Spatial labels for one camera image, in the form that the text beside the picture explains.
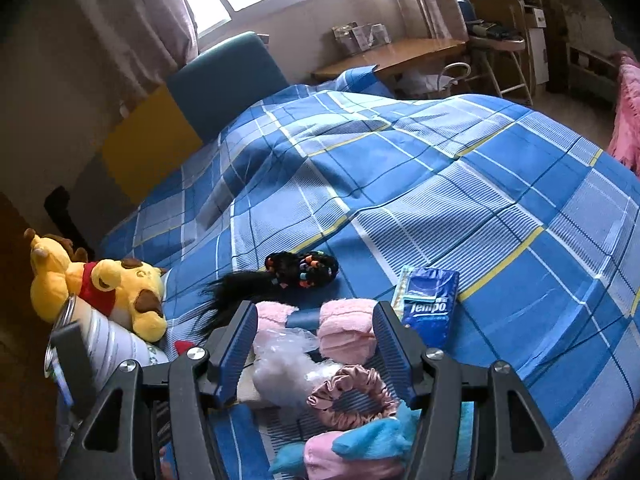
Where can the white mesh bath puff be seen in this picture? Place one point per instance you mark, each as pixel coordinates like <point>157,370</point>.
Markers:
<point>285,370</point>

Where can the yellow Winnie the Pooh plush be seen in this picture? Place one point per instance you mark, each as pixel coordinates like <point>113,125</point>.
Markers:
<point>55,285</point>

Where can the pink satin scrunchie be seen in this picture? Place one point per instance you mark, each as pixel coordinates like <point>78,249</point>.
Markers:
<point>325,395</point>

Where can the black rolled mat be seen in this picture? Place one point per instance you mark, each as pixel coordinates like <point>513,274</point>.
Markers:
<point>60,205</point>

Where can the black beaded hair wig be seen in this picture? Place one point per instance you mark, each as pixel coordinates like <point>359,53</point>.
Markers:
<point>300,270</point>

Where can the red cloth item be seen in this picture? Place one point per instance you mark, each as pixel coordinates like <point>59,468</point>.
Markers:
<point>182,346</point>

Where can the blue yellow grey headboard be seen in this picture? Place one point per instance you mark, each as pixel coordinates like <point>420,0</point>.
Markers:
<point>220,80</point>

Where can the blue plaid blanket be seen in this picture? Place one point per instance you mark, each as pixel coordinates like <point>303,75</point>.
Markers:
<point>450,210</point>

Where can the wooden desk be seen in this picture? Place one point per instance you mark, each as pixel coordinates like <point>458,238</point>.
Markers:
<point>395,55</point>

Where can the blue plush toy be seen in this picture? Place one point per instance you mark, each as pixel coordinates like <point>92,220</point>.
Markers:
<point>370,440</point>

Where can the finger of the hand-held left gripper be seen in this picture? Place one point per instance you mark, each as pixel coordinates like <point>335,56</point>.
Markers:
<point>75,360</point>

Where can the white cabinet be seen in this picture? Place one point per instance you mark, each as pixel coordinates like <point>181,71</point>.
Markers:
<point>537,50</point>

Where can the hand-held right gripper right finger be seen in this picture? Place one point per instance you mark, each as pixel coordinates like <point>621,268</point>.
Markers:
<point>392,355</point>

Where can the blue tissue pack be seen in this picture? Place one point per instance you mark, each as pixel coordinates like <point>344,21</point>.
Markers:
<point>430,300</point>

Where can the pink fuzzy blanket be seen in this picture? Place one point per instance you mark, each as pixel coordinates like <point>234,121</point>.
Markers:
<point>627,110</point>

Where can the blue plaid pillow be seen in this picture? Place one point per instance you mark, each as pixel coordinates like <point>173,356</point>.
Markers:
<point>360,80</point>

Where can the clear acrylic organizer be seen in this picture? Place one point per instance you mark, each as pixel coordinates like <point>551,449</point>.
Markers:
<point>360,37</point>

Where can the white protein powder can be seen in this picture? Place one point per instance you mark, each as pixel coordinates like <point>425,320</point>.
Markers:
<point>115,345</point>

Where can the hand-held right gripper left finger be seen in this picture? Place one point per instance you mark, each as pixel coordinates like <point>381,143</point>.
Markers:
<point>237,350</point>

